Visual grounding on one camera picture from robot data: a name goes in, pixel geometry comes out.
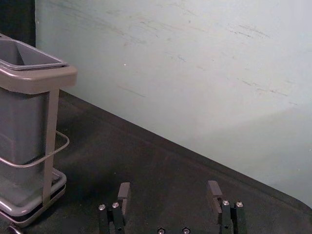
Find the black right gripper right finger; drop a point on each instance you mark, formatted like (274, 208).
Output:
(226, 212)

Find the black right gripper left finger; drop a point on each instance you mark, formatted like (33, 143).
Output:
(121, 209)

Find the black table cloth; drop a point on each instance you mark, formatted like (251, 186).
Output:
(146, 165)

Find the black rack with steel bars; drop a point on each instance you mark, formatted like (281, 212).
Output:
(51, 136)

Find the grey plastic bin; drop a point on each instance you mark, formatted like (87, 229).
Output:
(22, 126)

